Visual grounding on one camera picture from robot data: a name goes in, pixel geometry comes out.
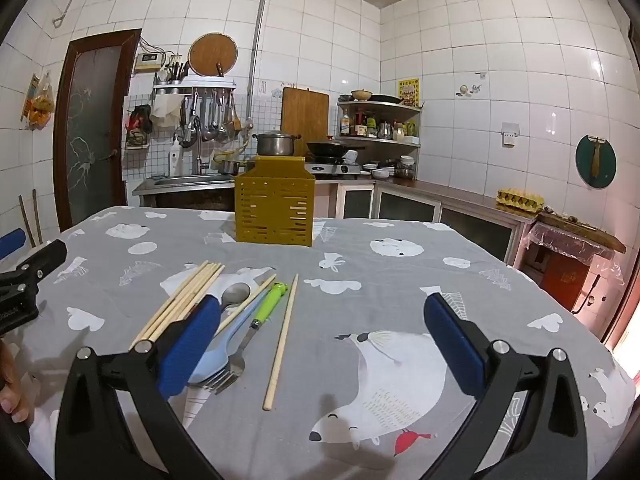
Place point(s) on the yellow egg carton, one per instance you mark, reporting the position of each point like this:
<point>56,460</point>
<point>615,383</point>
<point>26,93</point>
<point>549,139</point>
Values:
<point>520,199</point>

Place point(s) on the dark framed glass door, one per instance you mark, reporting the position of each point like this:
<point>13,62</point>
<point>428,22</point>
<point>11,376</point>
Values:
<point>92,125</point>

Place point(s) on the steel sink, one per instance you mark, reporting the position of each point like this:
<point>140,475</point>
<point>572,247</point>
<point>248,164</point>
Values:
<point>185,181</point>

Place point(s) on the beige bowl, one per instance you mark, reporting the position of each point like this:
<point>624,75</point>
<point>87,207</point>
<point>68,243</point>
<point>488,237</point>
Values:
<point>361,95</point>

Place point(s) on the steel wall pipe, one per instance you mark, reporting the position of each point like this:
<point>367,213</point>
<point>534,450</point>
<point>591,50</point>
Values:
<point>257,35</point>

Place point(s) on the steel gas stove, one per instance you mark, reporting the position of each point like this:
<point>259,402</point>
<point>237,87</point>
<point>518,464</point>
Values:
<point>332,169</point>

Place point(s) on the hanging plastic bag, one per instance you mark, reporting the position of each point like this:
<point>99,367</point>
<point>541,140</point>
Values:
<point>40,105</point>

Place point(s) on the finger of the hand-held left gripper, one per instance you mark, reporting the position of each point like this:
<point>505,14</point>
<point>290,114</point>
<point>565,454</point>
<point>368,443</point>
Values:
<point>11,243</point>
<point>42,260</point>

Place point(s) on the rectangular wooden cutting board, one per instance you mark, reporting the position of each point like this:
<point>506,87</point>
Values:
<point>305,115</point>

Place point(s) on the stack of white bowls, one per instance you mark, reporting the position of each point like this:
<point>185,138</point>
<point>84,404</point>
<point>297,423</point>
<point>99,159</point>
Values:
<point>380,172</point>

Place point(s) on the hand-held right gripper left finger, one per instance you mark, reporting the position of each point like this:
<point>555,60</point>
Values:
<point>187,345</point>

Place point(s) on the kitchen counter cabinet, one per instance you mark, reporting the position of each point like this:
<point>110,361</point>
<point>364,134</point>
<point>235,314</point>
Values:
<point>400,205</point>

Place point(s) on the plastic covered red cabinet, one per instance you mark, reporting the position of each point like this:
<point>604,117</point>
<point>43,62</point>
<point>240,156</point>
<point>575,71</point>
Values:
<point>565,275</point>

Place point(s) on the white hanging cloth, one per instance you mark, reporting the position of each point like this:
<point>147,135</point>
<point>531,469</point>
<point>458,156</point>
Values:
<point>162,107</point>

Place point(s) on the steel pot with lid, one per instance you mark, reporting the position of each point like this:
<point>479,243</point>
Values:
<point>275,145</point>

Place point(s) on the row of condiment bottles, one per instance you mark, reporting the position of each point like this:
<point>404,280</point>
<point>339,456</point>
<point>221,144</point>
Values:
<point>380,127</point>

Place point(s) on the steel wall utensil rack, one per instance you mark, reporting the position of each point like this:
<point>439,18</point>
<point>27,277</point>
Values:
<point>195,87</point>

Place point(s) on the white wall socket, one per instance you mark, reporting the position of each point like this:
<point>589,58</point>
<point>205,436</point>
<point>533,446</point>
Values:
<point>510,135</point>

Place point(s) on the green round board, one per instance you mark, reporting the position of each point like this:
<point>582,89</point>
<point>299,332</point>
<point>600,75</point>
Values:
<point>584,165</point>

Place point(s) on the white wall box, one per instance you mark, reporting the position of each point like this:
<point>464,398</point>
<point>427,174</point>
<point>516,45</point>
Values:
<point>147,61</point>

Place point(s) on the steel corner shelf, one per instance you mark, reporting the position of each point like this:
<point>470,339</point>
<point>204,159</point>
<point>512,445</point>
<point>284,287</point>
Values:
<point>385,141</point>

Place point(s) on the row of hanging kitchen tools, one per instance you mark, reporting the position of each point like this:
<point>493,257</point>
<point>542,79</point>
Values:
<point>212,120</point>

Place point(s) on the person's left hand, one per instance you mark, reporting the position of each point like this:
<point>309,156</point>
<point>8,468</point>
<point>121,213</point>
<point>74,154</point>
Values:
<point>10,390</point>

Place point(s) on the black wok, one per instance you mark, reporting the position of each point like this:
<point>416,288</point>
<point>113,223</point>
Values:
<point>327,149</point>

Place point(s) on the grey printed tablecloth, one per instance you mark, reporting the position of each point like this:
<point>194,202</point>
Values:
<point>380,280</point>

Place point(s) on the wall hooks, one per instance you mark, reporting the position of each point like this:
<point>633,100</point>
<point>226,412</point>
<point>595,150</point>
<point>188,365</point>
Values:
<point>470,90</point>

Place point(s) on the wooden stick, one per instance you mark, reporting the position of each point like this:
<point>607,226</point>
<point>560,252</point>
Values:
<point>37,215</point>
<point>26,220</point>

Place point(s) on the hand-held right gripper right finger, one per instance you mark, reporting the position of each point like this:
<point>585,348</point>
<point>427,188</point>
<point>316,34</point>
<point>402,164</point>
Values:
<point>457,345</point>

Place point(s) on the white soap bottle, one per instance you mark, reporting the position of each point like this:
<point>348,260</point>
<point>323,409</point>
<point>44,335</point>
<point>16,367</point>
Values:
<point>175,157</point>

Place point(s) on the black pan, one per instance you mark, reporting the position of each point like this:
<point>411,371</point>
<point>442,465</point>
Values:
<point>386,98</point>

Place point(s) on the steel faucet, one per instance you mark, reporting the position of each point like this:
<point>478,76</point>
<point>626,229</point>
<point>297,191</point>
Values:
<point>201,155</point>

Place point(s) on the yellow perforated utensil holder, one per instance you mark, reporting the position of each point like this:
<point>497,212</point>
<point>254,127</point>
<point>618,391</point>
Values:
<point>275,205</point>

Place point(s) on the metal spoon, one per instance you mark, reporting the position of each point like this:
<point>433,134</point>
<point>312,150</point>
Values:
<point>236,294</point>

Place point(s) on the thick wooden chopping block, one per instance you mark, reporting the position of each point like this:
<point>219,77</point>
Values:
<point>580,230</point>

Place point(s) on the glass jar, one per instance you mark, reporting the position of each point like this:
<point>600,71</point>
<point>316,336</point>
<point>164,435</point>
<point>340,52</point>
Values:
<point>406,166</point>

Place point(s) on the yellow wall poster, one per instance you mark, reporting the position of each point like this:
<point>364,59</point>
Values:
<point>409,92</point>

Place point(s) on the round wooden board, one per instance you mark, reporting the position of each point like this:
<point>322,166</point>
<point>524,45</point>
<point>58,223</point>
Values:
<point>212,55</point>

